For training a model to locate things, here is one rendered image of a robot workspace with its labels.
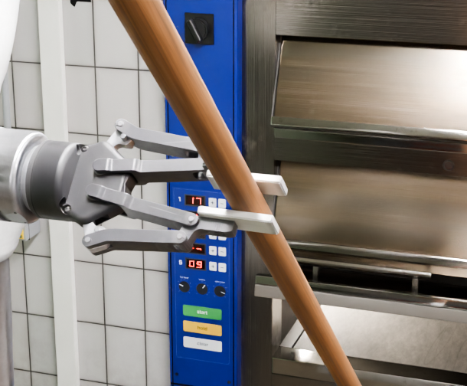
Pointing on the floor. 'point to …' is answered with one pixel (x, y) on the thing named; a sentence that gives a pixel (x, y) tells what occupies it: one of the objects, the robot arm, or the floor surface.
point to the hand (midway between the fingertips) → (243, 201)
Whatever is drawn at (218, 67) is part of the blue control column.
